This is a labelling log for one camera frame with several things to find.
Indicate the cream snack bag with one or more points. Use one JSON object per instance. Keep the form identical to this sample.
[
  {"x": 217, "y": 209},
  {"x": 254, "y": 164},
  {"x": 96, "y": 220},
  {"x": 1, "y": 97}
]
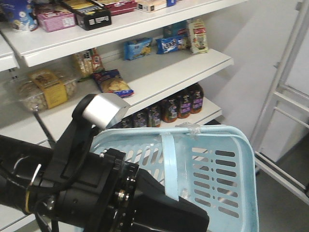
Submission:
[{"x": 197, "y": 36}]

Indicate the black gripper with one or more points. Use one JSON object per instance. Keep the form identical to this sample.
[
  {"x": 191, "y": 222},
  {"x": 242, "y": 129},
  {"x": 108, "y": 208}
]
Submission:
[{"x": 139, "y": 204}]

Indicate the pink snack box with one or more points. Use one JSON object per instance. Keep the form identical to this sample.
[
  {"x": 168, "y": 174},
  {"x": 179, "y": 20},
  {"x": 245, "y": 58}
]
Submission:
[{"x": 55, "y": 18}]

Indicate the light blue snack pack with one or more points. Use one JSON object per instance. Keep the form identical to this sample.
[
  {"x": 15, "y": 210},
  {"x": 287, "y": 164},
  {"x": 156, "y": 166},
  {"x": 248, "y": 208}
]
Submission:
[{"x": 137, "y": 48}]

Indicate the white shelf unit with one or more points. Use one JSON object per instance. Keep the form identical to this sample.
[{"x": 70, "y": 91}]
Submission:
[{"x": 154, "y": 79}]

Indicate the blue cookie pack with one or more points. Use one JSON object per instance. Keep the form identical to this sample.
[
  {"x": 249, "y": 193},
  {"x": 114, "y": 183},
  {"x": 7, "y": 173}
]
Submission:
[{"x": 171, "y": 44}]

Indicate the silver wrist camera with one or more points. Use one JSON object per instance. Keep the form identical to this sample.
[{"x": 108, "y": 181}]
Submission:
[{"x": 105, "y": 110}]

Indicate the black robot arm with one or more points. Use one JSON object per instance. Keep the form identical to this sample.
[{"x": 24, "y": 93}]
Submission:
[{"x": 97, "y": 194}]

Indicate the black snack box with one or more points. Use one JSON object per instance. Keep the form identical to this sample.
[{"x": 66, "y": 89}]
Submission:
[{"x": 88, "y": 15}]

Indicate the blue biscuit tub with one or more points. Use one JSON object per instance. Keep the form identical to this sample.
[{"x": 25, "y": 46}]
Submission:
[{"x": 20, "y": 15}]

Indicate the light blue plastic basket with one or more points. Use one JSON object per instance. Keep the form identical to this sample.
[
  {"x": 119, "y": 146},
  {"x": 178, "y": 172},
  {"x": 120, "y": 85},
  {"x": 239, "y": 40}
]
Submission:
[{"x": 210, "y": 166}]

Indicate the blue chip bag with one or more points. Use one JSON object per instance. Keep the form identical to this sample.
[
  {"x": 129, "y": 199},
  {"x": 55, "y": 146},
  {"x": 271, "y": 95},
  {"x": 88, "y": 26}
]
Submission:
[{"x": 111, "y": 82}]

